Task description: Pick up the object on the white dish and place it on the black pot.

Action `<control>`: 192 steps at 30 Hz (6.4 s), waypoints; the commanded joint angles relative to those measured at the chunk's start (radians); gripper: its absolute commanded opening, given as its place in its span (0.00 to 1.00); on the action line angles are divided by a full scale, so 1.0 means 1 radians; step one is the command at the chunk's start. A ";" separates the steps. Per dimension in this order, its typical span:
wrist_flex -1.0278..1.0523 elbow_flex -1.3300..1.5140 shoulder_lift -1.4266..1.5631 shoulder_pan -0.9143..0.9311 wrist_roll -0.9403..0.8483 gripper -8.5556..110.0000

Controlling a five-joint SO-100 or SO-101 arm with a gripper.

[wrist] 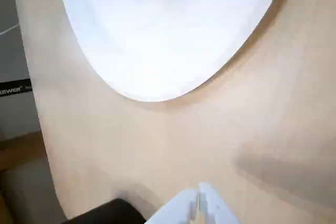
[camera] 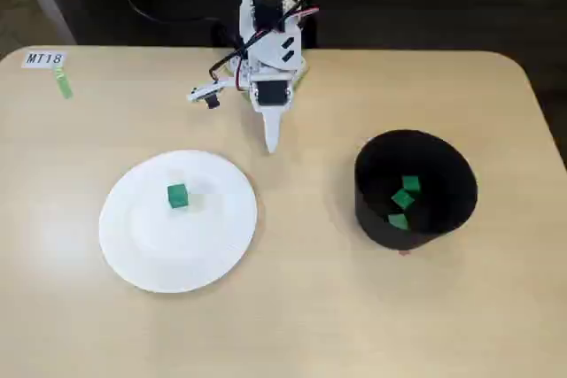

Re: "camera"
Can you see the white round dish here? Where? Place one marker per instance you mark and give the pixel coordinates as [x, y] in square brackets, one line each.
[177, 236]

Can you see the black round pot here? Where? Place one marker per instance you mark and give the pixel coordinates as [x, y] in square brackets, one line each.
[390, 236]

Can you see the green cube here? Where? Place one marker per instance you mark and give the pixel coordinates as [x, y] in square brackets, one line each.
[402, 200]
[410, 184]
[178, 195]

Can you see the green tape strip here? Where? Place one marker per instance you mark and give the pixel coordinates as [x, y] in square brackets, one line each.
[63, 83]

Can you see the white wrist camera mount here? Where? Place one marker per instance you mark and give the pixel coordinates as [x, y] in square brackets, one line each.
[201, 92]

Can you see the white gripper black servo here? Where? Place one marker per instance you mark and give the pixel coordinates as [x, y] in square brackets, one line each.
[270, 96]

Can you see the white MT18 label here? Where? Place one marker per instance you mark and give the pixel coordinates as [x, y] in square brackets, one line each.
[43, 59]

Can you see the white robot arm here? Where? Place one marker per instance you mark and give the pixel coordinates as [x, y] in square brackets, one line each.
[271, 48]

